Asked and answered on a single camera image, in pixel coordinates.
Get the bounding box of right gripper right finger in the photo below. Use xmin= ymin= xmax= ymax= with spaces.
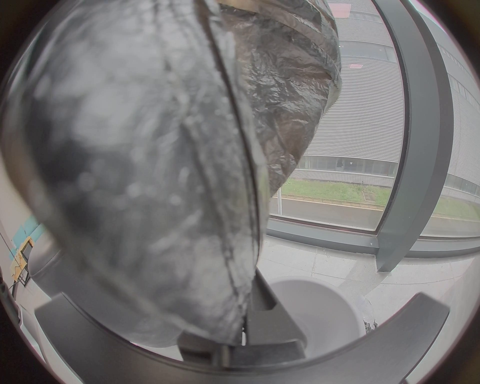
xmin=244 ymin=275 xmax=307 ymax=357

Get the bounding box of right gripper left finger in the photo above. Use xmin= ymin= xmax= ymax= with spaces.
xmin=177 ymin=330 xmax=242 ymax=361

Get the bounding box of black plastic bag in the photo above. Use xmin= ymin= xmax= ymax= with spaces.
xmin=0 ymin=0 xmax=343 ymax=348

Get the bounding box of pale grey trash bin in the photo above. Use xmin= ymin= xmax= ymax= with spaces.
xmin=267 ymin=275 xmax=367 ymax=361

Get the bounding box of window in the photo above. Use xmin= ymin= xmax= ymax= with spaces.
xmin=262 ymin=0 xmax=480 ymax=273

